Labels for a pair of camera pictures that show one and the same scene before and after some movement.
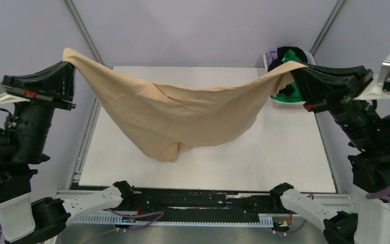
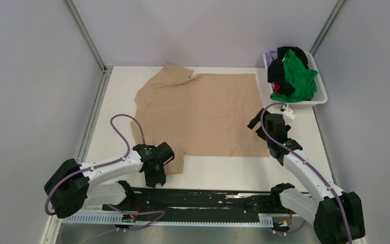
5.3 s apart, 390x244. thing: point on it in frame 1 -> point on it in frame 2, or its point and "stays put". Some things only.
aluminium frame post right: (327, 26) stays put
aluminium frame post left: (84, 30) stays put
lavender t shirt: (270, 56) stays put
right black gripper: (329, 83) -> (254, 122)
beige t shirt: (158, 119) -> (203, 115)
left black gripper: (60, 79) -> (151, 181)
